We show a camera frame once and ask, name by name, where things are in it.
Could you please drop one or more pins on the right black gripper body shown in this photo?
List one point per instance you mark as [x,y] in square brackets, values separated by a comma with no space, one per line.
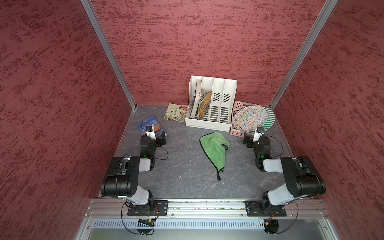
[250,141]

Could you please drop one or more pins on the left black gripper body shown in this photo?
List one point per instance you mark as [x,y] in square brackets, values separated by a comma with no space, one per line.
[158,141]

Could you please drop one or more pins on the round colourful squiggle plate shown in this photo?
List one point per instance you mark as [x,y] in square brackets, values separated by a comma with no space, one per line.
[249,118]

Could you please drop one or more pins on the green microfiber cloth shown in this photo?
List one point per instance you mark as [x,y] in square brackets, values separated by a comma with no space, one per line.
[215,146]

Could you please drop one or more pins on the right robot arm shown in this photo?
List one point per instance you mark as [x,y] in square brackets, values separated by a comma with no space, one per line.
[301,177]

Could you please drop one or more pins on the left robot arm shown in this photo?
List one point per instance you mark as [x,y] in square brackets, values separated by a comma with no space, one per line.
[121,180]

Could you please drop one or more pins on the green striped round plate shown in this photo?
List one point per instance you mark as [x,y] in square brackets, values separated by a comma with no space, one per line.
[270,119]

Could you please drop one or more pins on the blue sunset book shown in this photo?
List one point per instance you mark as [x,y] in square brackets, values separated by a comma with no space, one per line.
[153,122]

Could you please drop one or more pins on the floral patterned booklet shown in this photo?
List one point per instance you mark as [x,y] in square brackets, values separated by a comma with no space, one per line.
[176,113]

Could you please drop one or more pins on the pink plastic basket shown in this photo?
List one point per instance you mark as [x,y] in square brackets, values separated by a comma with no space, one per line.
[238,106]

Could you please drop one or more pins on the white magazine file organizer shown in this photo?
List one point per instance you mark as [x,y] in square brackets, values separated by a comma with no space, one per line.
[219,115]

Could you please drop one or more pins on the yellow magazine in organizer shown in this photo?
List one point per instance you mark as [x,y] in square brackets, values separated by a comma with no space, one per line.
[204,104]

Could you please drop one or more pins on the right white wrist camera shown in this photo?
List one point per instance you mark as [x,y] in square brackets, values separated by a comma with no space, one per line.
[258,134]

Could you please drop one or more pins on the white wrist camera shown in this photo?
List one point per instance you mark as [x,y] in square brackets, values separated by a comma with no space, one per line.
[150,132]
[258,134]

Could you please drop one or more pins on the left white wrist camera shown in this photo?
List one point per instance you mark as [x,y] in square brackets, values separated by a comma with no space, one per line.
[150,132]

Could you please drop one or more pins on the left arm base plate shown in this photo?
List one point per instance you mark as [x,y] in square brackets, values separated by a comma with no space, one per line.
[156,208]

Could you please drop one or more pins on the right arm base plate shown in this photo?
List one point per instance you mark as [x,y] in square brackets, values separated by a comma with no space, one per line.
[264,209]

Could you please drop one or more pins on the aluminium mounting rail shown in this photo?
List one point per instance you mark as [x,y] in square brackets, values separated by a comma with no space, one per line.
[236,209]

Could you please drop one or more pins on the left aluminium corner post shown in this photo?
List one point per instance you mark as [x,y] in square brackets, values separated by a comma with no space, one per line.
[95,22]

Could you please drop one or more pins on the aluminium corner post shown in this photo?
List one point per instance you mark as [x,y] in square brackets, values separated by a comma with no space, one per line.
[95,22]
[319,23]

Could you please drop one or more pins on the right aluminium corner post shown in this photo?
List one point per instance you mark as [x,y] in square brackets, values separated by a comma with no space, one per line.
[319,23]

